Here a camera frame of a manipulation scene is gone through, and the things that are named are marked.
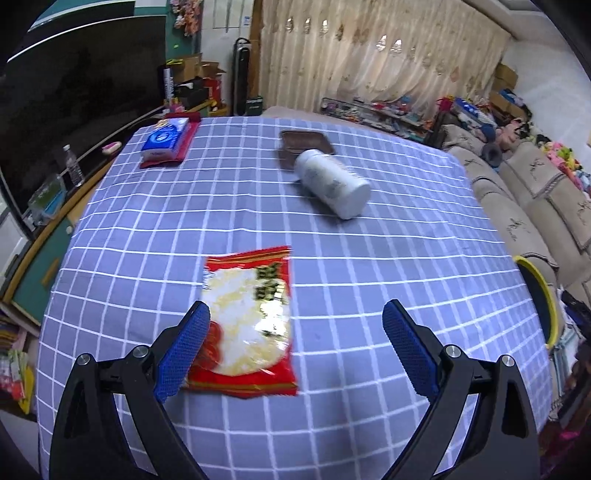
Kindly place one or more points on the brown rectangular tray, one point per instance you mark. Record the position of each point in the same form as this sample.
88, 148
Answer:
304, 140

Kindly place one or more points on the beige patterned curtain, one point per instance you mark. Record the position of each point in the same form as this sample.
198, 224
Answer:
369, 50

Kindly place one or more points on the red snack packet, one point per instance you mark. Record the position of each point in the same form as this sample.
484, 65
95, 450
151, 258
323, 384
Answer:
249, 314

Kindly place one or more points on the clear water bottle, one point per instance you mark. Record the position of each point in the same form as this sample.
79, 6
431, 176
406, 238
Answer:
74, 168

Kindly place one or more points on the blue checked tablecloth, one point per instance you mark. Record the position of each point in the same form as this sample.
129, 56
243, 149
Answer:
369, 258

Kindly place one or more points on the low rack of toys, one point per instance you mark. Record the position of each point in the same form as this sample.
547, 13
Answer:
378, 115

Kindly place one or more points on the red pouch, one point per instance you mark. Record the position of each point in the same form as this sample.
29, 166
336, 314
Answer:
187, 147

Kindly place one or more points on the stack of cardboard boxes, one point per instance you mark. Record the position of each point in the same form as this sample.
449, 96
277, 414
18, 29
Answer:
198, 83

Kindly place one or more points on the row of plush toys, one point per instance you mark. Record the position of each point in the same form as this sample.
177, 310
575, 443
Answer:
554, 147

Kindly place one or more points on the small pink case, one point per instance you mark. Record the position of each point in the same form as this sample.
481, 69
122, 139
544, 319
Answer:
111, 147

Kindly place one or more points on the clear plastic box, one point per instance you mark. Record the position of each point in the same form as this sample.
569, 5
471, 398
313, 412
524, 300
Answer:
46, 201

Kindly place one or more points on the black tower fan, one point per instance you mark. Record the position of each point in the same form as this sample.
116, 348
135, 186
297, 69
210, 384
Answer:
242, 74

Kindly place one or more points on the artificial flower decoration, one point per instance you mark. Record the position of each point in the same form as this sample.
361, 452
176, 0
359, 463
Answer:
187, 16

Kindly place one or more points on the grey round pillow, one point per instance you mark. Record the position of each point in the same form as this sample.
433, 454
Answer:
491, 153

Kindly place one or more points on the yellow bin with dark inside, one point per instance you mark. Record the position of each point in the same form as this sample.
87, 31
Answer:
535, 295

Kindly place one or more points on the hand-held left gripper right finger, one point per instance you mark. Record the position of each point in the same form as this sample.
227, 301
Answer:
408, 346

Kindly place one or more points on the pile of colourful papers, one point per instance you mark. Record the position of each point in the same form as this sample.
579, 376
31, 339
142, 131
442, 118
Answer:
16, 369

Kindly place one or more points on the green wooden cabinet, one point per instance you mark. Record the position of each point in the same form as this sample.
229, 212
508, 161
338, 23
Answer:
41, 267

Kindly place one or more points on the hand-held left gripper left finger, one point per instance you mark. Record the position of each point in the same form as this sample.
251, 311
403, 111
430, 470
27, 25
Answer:
182, 350

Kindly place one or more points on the blue tissue pack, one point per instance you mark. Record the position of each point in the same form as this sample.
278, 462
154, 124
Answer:
164, 138

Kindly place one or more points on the white plastic bottle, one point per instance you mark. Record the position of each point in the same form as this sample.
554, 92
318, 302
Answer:
332, 184

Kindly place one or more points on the black television screen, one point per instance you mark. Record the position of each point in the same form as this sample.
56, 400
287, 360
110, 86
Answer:
69, 92

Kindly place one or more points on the beige sofa with houndstooth covers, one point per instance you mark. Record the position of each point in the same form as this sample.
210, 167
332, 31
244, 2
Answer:
531, 212

